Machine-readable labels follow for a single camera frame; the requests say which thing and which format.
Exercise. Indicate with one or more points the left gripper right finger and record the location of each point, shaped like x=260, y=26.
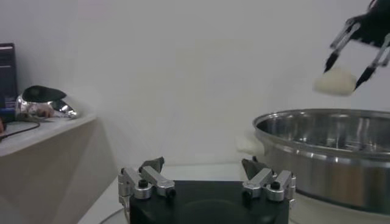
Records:
x=262, y=179

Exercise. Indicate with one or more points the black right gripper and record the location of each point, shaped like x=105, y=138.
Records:
x=374, y=24

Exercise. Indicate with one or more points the dark computer monitor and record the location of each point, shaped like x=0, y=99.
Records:
x=7, y=76

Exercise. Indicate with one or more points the chrome domed device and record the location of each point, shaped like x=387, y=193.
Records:
x=42, y=100

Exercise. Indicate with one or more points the white steamed baozi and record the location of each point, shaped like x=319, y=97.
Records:
x=335, y=82

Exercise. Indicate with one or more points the white side table with device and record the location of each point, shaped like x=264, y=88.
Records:
x=45, y=167

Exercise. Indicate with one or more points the perforated steel steamer basket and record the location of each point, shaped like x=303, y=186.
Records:
x=320, y=170

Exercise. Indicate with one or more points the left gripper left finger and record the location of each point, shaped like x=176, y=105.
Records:
x=158, y=181

